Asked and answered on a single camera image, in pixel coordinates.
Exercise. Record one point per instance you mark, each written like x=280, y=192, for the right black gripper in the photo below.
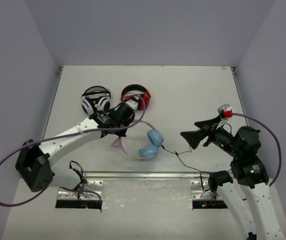
x=194, y=137

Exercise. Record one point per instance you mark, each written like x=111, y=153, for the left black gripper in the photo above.
x=127, y=110

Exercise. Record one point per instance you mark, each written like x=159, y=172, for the pink blue cat-ear headphones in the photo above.
x=147, y=153

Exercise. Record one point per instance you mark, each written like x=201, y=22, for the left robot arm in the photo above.
x=35, y=162

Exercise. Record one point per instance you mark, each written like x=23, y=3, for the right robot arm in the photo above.
x=245, y=191

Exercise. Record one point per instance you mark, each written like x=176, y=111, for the red black headphones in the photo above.
x=137, y=93

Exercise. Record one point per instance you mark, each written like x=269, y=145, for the black white headphones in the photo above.
x=96, y=98

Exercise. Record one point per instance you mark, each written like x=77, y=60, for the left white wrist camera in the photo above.
x=132, y=104

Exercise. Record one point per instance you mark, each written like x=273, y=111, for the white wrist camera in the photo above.
x=132, y=104
x=225, y=113

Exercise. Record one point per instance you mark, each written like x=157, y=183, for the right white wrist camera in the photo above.
x=225, y=113

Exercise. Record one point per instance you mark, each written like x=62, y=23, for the metal table edge rail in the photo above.
x=139, y=175

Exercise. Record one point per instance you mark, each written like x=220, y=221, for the right metal mounting bracket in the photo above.
x=200, y=190

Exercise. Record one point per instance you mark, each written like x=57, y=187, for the metal mounting bracket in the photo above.
x=200, y=190
x=85, y=191

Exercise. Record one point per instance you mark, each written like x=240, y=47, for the left metal mounting bracket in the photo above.
x=85, y=191

